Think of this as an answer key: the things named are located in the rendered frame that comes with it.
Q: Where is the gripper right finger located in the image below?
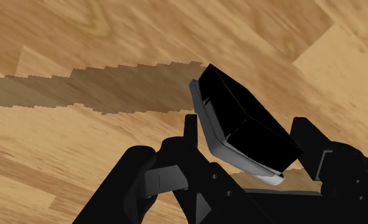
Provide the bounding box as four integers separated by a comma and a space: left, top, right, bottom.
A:
290, 116, 368, 207

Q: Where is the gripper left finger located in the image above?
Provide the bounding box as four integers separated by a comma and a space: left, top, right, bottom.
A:
72, 113, 252, 224

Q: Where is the black box with grey lid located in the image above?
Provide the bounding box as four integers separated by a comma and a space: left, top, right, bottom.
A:
189, 63, 304, 186

